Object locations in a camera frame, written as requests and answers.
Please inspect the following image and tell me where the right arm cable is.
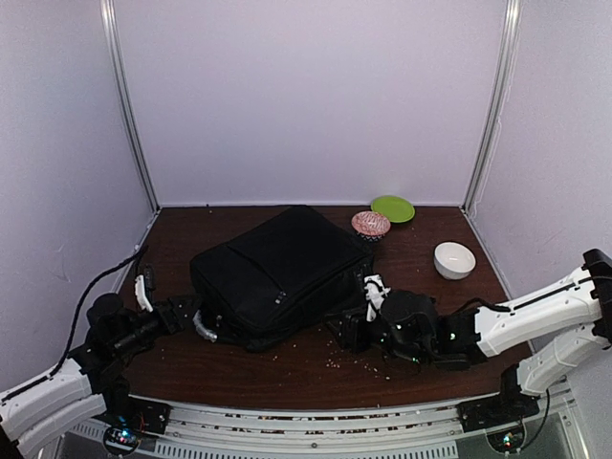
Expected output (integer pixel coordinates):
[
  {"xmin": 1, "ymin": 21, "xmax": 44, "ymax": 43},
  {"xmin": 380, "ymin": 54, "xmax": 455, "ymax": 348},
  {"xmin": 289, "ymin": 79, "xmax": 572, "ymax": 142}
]
[{"xmin": 456, "ymin": 298, "xmax": 511, "ymax": 317}]

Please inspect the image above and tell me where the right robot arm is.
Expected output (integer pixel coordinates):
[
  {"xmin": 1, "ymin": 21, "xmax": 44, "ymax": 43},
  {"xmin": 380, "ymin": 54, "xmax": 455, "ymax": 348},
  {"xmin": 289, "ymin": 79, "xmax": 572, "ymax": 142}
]
[{"xmin": 324, "ymin": 249, "xmax": 611, "ymax": 423}]

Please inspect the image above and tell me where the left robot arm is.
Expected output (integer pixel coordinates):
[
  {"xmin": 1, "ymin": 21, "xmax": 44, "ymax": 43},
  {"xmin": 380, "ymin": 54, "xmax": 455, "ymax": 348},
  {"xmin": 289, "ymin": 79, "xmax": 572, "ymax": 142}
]
[{"xmin": 1, "ymin": 294, "xmax": 201, "ymax": 458}]

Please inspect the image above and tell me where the aluminium frame post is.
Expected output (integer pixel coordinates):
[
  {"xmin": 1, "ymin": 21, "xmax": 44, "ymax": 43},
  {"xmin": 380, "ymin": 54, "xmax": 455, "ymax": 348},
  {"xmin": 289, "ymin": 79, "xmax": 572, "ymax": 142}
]
[
  {"xmin": 462, "ymin": 0, "xmax": 522, "ymax": 215},
  {"xmin": 99, "ymin": 0, "xmax": 161, "ymax": 213}
]

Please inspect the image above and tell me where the green plate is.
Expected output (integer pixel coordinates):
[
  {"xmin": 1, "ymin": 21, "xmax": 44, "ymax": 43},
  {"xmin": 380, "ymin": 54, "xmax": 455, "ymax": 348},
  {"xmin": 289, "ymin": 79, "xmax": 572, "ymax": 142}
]
[{"xmin": 370, "ymin": 195, "xmax": 416, "ymax": 224}]

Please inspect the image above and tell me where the red patterned bowl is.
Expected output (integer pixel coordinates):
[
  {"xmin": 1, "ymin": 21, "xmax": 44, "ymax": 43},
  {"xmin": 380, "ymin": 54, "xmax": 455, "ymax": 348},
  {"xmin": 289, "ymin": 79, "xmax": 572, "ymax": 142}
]
[{"xmin": 351, "ymin": 210, "xmax": 391, "ymax": 242}]

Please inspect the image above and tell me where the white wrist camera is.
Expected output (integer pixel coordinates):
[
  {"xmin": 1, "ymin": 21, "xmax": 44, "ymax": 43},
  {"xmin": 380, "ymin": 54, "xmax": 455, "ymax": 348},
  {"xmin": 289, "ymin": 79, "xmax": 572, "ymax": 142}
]
[
  {"xmin": 134, "ymin": 265, "xmax": 156, "ymax": 313},
  {"xmin": 362, "ymin": 274, "xmax": 391, "ymax": 323}
]

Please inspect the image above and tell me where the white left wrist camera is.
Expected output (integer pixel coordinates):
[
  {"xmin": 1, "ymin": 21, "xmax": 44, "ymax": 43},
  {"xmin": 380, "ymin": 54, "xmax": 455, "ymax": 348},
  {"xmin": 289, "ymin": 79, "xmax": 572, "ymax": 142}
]
[{"xmin": 134, "ymin": 265, "xmax": 156, "ymax": 313}]

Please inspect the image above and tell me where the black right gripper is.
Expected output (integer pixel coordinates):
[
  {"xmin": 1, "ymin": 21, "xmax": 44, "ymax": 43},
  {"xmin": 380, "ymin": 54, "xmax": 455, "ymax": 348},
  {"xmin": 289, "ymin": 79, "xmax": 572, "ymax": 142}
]
[{"xmin": 324, "ymin": 307, "xmax": 429, "ymax": 365}]

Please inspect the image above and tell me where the right aluminium frame post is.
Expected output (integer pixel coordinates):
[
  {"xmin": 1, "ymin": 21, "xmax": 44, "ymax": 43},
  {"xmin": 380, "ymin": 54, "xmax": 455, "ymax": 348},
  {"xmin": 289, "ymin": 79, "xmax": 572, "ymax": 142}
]
[{"xmin": 462, "ymin": 0, "xmax": 522, "ymax": 215}]

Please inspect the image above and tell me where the left aluminium frame post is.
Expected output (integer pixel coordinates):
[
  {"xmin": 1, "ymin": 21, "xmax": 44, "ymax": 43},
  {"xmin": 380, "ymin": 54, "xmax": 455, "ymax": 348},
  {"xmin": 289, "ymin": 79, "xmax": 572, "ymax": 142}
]
[{"xmin": 99, "ymin": 0, "xmax": 161, "ymax": 213}]

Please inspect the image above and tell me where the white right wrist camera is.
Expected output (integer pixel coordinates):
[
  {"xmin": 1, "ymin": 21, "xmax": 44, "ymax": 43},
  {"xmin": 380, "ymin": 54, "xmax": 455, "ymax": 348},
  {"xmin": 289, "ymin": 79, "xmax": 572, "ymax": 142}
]
[{"xmin": 362, "ymin": 274, "xmax": 391, "ymax": 323}]

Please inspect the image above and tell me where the black student backpack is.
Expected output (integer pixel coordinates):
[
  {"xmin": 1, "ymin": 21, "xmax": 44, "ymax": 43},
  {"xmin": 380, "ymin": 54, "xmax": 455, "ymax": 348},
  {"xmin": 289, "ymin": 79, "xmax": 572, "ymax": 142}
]
[{"xmin": 189, "ymin": 206, "xmax": 374, "ymax": 352}]

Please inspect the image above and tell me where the white bowl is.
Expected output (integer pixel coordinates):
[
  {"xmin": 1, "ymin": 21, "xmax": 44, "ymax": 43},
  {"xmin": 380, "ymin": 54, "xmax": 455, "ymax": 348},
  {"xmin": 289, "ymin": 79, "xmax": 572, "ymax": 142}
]
[{"xmin": 434, "ymin": 241, "xmax": 476, "ymax": 280}]

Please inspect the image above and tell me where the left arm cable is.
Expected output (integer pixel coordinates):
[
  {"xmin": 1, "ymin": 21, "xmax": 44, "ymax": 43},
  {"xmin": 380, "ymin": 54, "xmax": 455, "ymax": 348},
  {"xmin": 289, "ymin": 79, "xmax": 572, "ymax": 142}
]
[{"xmin": 47, "ymin": 246, "xmax": 150, "ymax": 379}]

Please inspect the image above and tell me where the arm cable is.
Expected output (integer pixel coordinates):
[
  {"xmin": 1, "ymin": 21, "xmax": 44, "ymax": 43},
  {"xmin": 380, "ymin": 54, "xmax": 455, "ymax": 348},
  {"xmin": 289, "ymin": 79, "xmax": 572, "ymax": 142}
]
[
  {"xmin": 47, "ymin": 246, "xmax": 150, "ymax": 379},
  {"xmin": 456, "ymin": 298, "xmax": 511, "ymax": 317}
]

